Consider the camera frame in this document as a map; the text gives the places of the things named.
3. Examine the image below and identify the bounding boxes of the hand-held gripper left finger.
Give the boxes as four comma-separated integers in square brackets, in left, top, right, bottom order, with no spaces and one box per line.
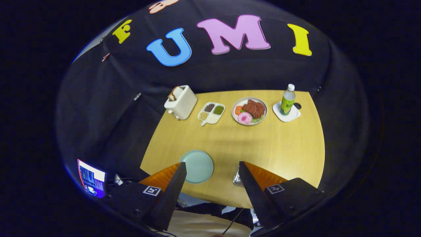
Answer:
[110,162,187,231]

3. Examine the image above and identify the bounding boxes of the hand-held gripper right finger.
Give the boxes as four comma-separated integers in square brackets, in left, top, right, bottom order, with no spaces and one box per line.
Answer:
[238,161,326,230]

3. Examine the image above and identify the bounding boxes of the teal round plate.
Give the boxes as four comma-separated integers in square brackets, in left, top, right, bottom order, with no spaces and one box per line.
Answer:
[179,150,214,184]

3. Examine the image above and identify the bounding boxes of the person's beige trousers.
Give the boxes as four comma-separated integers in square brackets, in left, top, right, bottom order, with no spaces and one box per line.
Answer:
[163,210,252,237]

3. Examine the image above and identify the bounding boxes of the white oval food plate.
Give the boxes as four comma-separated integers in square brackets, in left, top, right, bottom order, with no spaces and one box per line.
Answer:
[231,97,268,126]

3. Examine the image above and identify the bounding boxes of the lit computer screen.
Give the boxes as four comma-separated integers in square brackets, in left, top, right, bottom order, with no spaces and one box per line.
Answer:
[78,159,107,198]

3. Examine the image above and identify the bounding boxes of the white coaster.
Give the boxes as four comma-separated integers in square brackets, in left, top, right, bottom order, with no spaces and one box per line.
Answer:
[273,101,301,122]

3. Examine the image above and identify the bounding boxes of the brown meat piece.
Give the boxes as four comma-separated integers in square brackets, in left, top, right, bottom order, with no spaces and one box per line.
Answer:
[243,99,265,119]

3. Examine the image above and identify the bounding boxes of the white divided dish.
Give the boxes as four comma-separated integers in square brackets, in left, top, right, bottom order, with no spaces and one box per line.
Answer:
[197,102,226,126]

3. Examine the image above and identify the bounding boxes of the white toaster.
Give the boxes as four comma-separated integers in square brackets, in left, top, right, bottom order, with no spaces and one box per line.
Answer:
[164,85,198,120]

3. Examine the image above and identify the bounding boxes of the green label drink bottle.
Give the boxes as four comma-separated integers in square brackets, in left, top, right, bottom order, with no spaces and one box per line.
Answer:
[280,84,296,116]

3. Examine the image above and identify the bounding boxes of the metal wire rack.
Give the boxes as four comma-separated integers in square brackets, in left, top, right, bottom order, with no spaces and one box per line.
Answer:
[233,166,245,187]

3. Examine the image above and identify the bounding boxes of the thin black cable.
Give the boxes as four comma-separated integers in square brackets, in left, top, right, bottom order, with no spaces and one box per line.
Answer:
[222,207,244,236]

